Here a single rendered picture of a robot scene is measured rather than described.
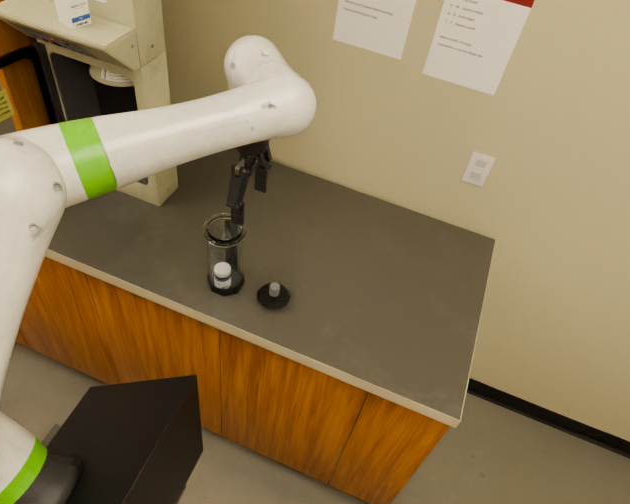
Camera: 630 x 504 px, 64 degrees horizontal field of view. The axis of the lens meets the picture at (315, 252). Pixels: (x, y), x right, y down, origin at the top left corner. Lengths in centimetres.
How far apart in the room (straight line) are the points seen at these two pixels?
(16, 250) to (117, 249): 94
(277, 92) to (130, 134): 24
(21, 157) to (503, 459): 221
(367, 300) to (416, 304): 15
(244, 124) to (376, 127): 89
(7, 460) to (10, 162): 49
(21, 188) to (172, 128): 27
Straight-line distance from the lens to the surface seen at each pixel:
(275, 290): 136
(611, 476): 271
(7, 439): 95
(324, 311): 142
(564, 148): 164
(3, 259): 65
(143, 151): 80
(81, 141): 80
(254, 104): 85
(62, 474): 99
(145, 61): 142
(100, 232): 163
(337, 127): 173
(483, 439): 248
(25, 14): 145
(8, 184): 63
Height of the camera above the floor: 208
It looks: 47 degrees down
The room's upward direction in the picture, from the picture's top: 11 degrees clockwise
